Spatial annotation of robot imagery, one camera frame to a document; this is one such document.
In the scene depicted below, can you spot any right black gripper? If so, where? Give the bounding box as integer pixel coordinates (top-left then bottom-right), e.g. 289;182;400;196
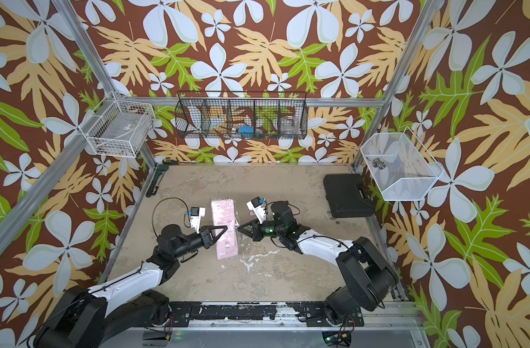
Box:
239;217;287;242

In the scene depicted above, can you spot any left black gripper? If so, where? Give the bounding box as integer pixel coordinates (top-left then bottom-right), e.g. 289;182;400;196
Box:
173;223;226;260

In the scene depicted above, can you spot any pink ruler set pouch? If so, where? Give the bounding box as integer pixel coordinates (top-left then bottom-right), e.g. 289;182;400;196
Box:
210;199;240;261

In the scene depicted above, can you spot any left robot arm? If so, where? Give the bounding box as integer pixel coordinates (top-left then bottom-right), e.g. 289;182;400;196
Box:
25;224;228;347

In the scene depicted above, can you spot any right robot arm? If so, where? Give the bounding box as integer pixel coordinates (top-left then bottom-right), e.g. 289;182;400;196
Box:
238;197;399;326

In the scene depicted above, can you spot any green black pipe wrench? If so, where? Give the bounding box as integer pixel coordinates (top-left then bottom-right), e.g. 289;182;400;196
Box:
145;164;169;197

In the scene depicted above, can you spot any blue object in basket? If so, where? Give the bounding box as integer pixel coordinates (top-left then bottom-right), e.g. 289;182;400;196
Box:
238;125;255;139

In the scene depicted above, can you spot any black plastic tool case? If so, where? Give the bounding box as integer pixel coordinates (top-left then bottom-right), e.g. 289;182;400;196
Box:
323;173;375;218

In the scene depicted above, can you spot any small dark object in basket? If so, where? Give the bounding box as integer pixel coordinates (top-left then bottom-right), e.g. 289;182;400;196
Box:
372;158;387;171

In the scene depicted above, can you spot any white mesh basket right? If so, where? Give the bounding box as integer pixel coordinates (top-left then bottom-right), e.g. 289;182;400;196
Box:
360;128;443;202

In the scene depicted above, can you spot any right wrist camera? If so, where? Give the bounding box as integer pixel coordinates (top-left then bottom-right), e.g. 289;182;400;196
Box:
246;197;268;224

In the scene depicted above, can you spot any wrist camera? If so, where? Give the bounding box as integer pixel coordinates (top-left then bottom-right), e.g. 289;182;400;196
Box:
246;197;268;224
188;207;206;233

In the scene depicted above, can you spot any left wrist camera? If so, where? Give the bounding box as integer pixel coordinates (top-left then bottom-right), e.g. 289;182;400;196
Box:
188;207;206;233

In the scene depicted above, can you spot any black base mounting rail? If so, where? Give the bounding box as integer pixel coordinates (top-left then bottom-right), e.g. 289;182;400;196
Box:
150;301;364;329

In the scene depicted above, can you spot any black wire basket rear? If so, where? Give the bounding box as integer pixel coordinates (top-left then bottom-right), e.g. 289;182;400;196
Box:
172;91;309;139

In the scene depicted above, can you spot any white wire basket left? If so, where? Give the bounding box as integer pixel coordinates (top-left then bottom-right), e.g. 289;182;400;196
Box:
82;92;156;158

